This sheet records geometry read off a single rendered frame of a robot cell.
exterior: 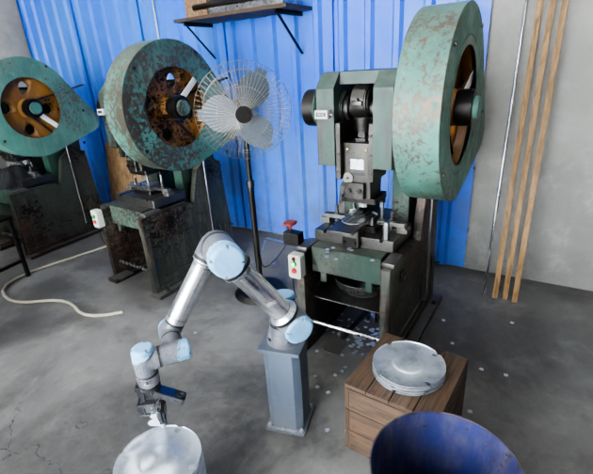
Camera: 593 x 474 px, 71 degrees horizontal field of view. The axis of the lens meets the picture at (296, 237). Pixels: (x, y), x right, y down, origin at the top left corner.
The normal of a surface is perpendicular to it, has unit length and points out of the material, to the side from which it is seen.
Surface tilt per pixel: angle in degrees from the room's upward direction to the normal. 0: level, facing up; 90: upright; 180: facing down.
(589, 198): 90
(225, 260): 84
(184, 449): 0
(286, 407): 90
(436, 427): 88
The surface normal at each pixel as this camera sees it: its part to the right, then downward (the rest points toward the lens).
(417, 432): 0.08, 0.34
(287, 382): -0.29, 0.38
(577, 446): -0.06, -0.92
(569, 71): -0.52, 0.35
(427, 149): -0.49, 0.60
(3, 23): 0.85, 0.15
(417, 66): -0.50, -0.08
